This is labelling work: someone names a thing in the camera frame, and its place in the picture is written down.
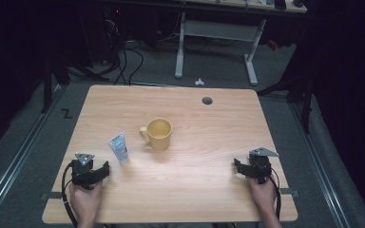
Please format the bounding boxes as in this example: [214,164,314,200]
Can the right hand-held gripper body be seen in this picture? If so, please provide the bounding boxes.
[248,146,280,185]

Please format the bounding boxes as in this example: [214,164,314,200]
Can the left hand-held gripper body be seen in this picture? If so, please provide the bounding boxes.
[70,152,100,191]

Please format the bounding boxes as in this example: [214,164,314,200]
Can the white and blue tube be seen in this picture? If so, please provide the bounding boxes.
[106,131,130,165]

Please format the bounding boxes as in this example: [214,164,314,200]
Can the yellow mug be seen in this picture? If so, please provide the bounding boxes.
[139,118,173,151]

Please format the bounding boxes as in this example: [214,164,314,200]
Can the person's left hand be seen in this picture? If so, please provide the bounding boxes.
[68,180,104,220]

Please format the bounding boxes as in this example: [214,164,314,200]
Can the person's right hand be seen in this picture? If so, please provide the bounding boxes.
[246,175,279,214]

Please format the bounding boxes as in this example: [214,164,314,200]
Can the black metal stand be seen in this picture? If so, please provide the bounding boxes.
[256,60,317,135]
[40,55,72,115]

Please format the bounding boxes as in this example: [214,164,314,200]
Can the red object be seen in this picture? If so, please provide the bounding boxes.
[266,39,280,52]

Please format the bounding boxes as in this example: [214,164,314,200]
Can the white-framed desk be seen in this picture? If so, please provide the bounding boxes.
[174,0,309,86]

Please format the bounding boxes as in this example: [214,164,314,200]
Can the black computer tower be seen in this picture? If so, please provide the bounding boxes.
[101,5,126,66]

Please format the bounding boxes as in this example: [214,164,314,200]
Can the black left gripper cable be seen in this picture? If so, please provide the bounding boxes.
[61,161,79,228]

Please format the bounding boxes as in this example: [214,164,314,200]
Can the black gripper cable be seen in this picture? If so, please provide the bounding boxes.
[61,161,79,228]
[267,167,282,221]

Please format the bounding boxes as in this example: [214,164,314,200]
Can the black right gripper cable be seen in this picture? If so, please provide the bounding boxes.
[267,167,282,221]

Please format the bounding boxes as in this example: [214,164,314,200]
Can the metal floor rail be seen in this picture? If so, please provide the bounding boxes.
[288,100,352,228]
[0,85,68,224]

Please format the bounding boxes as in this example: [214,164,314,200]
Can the black floor cables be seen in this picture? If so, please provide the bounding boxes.
[106,39,145,86]

